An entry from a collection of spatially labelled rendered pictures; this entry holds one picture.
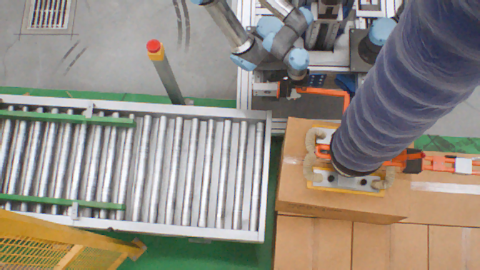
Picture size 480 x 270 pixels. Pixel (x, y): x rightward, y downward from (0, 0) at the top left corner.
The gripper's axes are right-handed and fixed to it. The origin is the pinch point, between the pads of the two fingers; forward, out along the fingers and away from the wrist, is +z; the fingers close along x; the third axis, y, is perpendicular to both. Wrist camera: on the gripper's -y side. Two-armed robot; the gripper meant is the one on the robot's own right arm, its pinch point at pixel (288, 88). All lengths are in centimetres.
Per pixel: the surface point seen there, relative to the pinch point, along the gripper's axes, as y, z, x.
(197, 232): -38, 59, -62
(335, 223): 33, 64, -49
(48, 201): -117, 54, -55
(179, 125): -56, 63, -5
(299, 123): 7.5, 23.9, -8.5
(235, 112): -26, 59, 5
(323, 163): 20.2, 23.9, -26.4
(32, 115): -136, 54, -10
